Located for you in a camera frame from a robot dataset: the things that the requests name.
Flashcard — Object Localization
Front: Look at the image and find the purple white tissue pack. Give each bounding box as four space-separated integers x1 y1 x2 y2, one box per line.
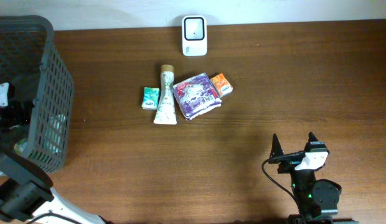
172 73 222 120

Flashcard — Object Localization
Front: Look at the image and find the small teal tissue pack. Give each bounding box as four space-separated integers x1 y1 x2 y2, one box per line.
141 87 160 110

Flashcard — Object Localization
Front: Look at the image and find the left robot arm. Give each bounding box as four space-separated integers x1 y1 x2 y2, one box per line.
0 145 109 223

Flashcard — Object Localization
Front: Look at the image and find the grey plastic mesh basket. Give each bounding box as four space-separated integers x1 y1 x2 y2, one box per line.
0 16 75 173

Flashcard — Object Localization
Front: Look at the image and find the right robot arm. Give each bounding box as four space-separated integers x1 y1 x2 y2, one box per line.
261 132 342 223

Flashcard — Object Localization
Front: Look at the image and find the teal wet wipe pouch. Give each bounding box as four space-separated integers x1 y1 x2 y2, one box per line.
14 138 28 155

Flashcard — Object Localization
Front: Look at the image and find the white green tube brown cap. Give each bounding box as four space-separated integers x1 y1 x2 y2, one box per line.
154 64 177 125

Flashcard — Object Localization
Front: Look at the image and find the small orange tissue pack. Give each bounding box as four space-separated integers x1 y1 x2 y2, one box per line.
210 73 233 98

